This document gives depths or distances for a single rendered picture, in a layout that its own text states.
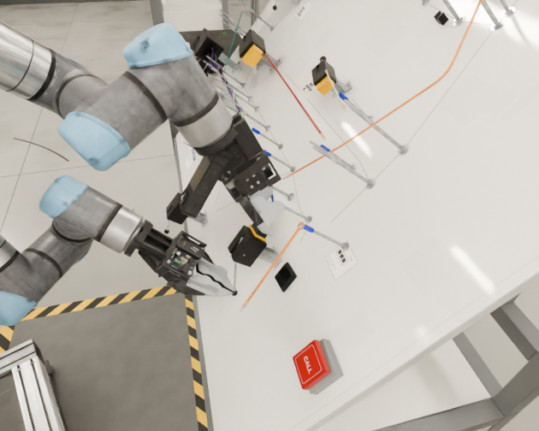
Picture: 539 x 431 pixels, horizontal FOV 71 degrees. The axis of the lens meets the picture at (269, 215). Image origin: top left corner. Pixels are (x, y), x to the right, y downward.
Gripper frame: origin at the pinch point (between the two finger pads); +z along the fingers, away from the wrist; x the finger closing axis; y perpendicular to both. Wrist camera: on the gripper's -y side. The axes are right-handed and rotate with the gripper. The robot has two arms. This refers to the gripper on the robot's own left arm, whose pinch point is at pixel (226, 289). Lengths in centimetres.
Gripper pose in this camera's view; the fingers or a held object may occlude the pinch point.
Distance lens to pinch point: 75.8
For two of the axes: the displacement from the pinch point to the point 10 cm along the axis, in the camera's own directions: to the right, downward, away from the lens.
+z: 8.2, 5.1, 2.6
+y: 4.5, -2.9, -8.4
